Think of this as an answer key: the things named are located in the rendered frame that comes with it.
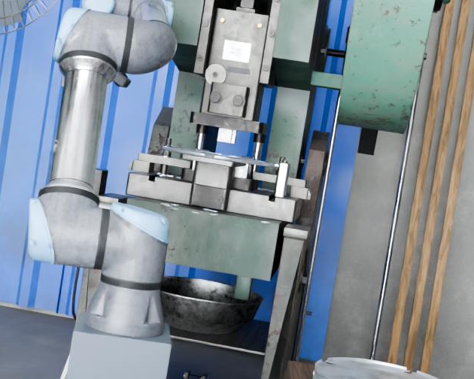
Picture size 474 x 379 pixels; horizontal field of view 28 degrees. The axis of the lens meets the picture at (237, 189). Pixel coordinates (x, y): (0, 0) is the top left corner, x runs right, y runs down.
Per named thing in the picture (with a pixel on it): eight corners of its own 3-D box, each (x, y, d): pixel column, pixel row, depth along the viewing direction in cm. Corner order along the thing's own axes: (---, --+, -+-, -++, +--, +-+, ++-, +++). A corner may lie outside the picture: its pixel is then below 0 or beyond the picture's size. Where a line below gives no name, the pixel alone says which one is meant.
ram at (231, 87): (252, 120, 246) (270, 7, 244) (195, 111, 247) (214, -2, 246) (259, 122, 263) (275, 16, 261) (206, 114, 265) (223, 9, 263)
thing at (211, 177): (227, 215, 230) (235, 160, 229) (171, 205, 232) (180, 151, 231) (239, 209, 255) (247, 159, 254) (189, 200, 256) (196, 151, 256)
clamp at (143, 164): (187, 179, 258) (193, 142, 258) (128, 169, 260) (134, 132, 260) (191, 179, 264) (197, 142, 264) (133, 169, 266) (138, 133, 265)
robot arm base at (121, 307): (163, 341, 174) (171, 289, 173) (81, 330, 172) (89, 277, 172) (162, 323, 189) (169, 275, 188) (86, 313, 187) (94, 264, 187)
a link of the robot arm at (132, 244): (165, 286, 175) (177, 214, 174) (93, 277, 173) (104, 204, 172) (159, 274, 187) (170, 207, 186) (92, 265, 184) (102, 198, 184)
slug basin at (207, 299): (250, 347, 244) (256, 310, 243) (123, 324, 248) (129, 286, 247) (262, 324, 277) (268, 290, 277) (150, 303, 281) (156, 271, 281)
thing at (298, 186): (310, 200, 254) (316, 162, 254) (248, 189, 256) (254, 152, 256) (311, 198, 260) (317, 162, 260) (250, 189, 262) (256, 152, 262)
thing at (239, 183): (252, 191, 252) (254, 180, 251) (179, 179, 254) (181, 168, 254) (258, 189, 268) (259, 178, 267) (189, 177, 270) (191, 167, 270)
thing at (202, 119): (260, 143, 251) (263, 122, 251) (186, 131, 253) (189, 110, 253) (265, 144, 267) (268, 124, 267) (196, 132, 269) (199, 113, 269)
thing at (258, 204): (293, 223, 243) (297, 200, 243) (124, 194, 248) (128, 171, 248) (299, 215, 273) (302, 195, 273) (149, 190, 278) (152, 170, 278)
